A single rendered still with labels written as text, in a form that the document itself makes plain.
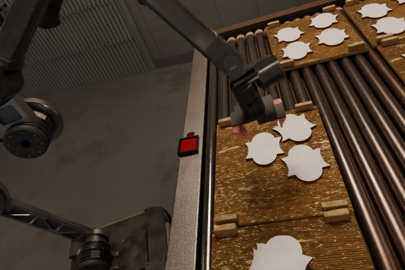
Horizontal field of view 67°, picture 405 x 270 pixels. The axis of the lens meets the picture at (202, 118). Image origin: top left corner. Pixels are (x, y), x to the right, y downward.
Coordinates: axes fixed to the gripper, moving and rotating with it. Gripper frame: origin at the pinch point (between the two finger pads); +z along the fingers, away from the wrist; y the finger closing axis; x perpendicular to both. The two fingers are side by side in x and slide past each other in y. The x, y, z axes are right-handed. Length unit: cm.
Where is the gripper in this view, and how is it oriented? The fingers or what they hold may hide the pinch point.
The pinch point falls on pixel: (263, 129)
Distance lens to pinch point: 87.6
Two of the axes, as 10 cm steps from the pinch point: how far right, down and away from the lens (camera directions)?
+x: 0.5, 7.5, -6.6
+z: 4.1, 5.9, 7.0
